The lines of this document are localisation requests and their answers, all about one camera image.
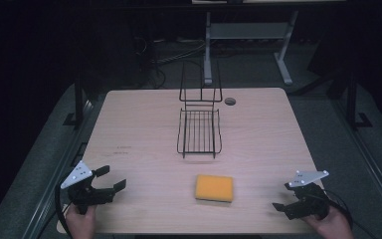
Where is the grey metal stand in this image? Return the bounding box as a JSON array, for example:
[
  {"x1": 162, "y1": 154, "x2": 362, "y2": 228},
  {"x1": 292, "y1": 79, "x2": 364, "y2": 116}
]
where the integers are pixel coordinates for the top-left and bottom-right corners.
[{"x1": 203, "y1": 9, "x2": 300, "y2": 87}]

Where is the bundle of floor cables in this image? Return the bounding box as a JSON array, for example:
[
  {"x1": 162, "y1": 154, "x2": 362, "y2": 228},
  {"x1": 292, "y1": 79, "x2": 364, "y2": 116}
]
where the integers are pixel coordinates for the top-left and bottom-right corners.
[{"x1": 132, "y1": 35, "x2": 207, "y2": 90}]

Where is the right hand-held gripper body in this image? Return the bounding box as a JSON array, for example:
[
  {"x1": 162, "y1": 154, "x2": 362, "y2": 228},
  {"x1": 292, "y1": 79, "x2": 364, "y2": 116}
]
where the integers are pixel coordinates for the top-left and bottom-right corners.
[{"x1": 284, "y1": 169, "x2": 331, "y2": 221}]

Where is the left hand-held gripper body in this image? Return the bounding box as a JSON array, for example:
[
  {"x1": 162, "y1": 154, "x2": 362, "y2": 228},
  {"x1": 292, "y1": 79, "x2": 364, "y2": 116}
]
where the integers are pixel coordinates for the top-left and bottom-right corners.
[{"x1": 60, "y1": 160, "x2": 116, "y2": 215}]

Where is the black frame post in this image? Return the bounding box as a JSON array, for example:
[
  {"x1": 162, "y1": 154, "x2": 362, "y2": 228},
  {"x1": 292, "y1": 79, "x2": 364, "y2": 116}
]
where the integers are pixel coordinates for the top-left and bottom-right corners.
[
  {"x1": 63, "y1": 74, "x2": 96, "y2": 128},
  {"x1": 344, "y1": 71, "x2": 373, "y2": 131}
]

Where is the aluminium frame rail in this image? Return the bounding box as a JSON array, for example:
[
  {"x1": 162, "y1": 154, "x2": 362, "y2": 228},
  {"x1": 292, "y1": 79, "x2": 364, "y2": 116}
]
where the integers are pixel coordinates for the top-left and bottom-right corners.
[
  {"x1": 21, "y1": 96, "x2": 108, "y2": 239},
  {"x1": 331, "y1": 98, "x2": 382, "y2": 230}
]

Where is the person's left hand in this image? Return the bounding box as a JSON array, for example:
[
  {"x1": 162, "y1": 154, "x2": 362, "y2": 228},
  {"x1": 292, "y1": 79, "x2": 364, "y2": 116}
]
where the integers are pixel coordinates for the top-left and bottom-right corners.
[{"x1": 65, "y1": 203, "x2": 97, "y2": 239}]

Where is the black wire rack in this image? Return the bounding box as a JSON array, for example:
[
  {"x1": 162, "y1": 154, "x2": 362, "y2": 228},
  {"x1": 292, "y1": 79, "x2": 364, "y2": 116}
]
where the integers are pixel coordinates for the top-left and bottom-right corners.
[{"x1": 176, "y1": 59, "x2": 224, "y2": 160}]

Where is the black cable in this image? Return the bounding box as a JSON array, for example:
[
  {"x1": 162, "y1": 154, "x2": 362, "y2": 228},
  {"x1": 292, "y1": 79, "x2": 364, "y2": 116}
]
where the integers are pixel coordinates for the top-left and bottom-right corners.
[
  {"x1": 54, "y1": 172, "x2": 75, "y2": 239},
  {"x1": 321, "y1": 188, "x2": 379, "y2": 239}
]

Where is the person's right hand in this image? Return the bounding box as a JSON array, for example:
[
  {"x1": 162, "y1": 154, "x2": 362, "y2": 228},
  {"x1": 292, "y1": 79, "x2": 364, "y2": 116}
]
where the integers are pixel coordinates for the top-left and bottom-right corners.
[{"x1": 302, "y1": 205, "x2": 355, "y2": 239}]

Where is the yellow sponge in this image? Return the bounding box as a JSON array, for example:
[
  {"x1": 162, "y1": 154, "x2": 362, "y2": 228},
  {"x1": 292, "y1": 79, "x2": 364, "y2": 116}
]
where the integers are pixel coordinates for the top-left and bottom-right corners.
[{"x1": 194, "y1": 173, "x2": 235, "y2": 204}]

